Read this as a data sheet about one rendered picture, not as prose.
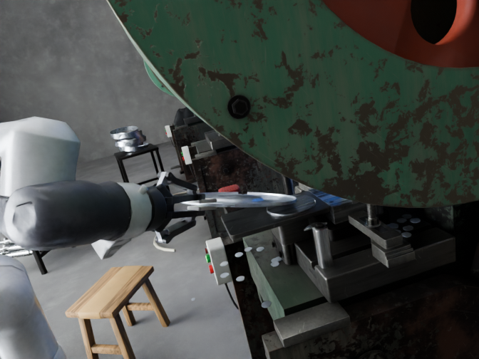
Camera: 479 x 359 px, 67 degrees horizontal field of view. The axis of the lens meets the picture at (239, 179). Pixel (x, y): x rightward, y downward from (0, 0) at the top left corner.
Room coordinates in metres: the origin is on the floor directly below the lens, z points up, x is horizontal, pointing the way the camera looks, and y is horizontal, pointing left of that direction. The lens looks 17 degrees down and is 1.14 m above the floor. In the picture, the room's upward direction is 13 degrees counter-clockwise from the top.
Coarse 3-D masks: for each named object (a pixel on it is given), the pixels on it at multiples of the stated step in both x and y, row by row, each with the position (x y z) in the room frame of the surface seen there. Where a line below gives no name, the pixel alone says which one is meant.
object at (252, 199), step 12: (216, 192) 0.97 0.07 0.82; (228, 192) 0.98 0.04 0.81; (252, 192) 0.97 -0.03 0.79; (192, 204) 0.74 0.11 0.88; (204, 204) 0.72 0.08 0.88; (216, 204) 0.71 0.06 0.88; (228, 204) 0.73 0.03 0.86; (240, 204) 0.70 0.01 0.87; (252, 204) 0.70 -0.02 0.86; (264, 204) 0.71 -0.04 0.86; (276, 204) 0.72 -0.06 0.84
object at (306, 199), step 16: (304, 192) 0.92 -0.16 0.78; (256, 208) 0.89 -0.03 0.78; (272, 208) 0.85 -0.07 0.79; (288, 208) 0.83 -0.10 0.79; (304, 208) 0.81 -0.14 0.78; (320, 208) 0.80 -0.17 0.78; (224, 224) 0.84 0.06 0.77; (240, 224) 0.81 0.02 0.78; (256, 224) 0.79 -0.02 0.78; (272, 224) 0.77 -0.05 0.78; (288, 224) 0.80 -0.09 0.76; (304, 224) 0.80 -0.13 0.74; (288, 240) 0.80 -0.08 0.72; (288, 256) 0.80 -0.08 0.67
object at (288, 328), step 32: (416, 288) 0.65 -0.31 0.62; (448, 288) 0.62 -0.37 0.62; (288, 320) 0.61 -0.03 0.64; (320, 320) 0.59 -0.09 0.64; (352, 320) 0.60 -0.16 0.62; (384, 320) 0.60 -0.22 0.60; (416, 320) 0.61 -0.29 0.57; (448, 320) 0.63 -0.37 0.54; (288, 352) 0.57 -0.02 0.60; (320, 352) 0.58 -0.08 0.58; (352, 352) 0.59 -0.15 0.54; (384, 352) 0.61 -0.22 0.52; (416, 352) 0.62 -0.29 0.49; (448, 352) 0.63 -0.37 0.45
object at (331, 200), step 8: (312, 192) 0.91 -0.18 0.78; (320, 192) 0.90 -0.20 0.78; (328, 200) 0.83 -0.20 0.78; (336, 200) 0.82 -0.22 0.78; (344, 200) 0.81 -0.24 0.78; (336, 208) 0.79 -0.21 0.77; (344, 208) 0.79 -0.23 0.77; (352, 208) 0.80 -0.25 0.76; (360, 208) 0.80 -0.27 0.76; (328, 216) 0.82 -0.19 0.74; (336, 216) 0.79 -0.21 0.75; (344, 216) 0.79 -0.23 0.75
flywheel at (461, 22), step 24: (336, 0) 0.46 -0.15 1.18; (360, 0) 0.46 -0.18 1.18; (384, 0) 0.47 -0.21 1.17; (408, 0) 0.47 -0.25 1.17; (360, 24) 0.46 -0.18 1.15; (384, 24) 0.47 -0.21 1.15; (408, 24) 0.47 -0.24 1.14; (456, 24) 0.51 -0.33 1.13; (384, 48) 0.46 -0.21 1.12; (408, 48) 0.47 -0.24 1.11; (432, 48) 0.48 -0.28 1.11; (456, 48) 0.48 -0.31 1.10
